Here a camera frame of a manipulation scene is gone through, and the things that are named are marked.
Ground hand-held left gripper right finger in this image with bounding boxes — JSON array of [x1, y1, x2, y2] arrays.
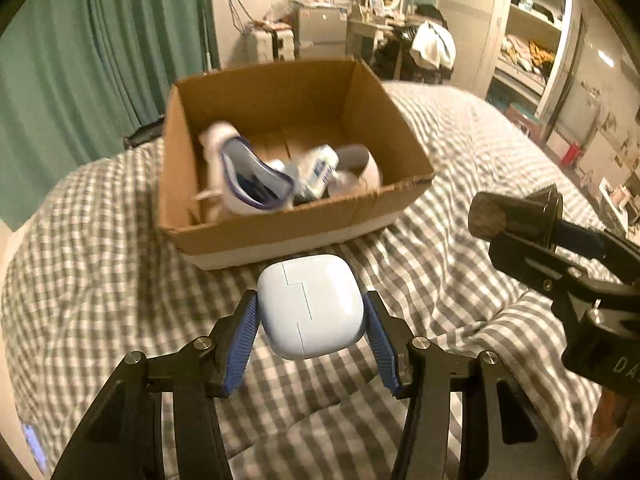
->
[[362, 290, 558, 480]]

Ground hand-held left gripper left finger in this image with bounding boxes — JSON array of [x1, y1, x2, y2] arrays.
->
[[50, 289, 261, 480]]

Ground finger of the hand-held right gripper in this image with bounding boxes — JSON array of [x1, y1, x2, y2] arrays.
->
[[552, 219, 640, 286], [487, 232, 640, 322]]

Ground white cartoon gadget blue star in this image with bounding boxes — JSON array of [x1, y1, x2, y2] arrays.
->
[[257, 254, 366, 360]]

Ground brown cardboard box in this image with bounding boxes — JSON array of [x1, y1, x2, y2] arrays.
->
[[157, 58, 435, 271]]

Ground blue white tissue pack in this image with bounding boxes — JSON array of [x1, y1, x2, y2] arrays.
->
[[295, 144, 341, 201]]

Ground white sock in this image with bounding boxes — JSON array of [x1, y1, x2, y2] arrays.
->
[[197, 121, 251, 213]]

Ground grey white checked blanket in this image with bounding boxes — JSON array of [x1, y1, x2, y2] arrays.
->
[[0, 80, 626, 480]]

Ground white open wardrobe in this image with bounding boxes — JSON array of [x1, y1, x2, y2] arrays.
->
[[482, 0, 576, 126]]

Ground glowing blue screen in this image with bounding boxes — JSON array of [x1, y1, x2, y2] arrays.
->
[[22, 424, 48, 476]]

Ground black bag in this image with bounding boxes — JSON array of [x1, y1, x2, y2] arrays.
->
[[122, 117, 166, 150]]

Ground white garment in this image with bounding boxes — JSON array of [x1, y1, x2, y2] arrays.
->
[[411, 21, 457, 68]]

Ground black garment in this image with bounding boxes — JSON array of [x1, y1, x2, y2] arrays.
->
[[372, 5, 451, 83]]

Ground wooden dressing table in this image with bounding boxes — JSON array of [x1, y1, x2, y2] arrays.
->
[[346, 12, 401, 56]]

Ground white ribbed suitcase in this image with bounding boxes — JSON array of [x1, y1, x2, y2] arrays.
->
[[247, 26, 297, 66]]

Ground silver small fridge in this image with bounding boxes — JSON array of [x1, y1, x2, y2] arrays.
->
[[295, 4, 348, 61]]

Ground wide green curtain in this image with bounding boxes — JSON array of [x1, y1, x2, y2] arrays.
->
[[0, 0, 221, 231]]

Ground clear plastic bag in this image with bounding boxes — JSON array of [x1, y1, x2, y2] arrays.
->
[[270, 0, 296, 26]]

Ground hanging wall cables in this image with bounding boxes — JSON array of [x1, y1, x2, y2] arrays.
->
[[225, 0, 251, 33]]

